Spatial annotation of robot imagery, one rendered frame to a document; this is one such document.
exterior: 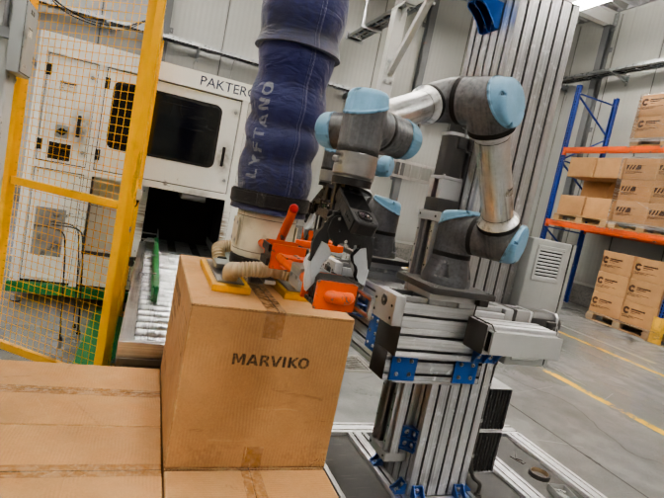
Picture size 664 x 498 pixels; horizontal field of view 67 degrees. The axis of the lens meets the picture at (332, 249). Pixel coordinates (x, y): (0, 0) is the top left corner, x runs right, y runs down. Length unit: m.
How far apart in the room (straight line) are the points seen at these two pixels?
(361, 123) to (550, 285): 1.27
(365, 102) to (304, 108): 0.51
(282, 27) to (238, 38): 9.62
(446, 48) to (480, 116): 11.55
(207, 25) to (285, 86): 9.63
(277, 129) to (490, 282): 0.94
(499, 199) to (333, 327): 0.55
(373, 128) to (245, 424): 0.77
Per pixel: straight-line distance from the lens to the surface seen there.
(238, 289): 1.29
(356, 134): 0.86
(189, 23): 10.94
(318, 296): 0.84
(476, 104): 1.26
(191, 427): 1.27
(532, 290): 1.92
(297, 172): 1.36
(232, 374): 1.22
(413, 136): 0.97
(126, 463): 1.33
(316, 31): 1.40
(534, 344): 1.61
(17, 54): 2.51
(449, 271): 1.52
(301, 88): 1.37
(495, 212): 1.41
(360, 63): 11.72
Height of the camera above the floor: 1.24
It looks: 6 degrees down
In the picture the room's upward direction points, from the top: 11 degrees clockwise
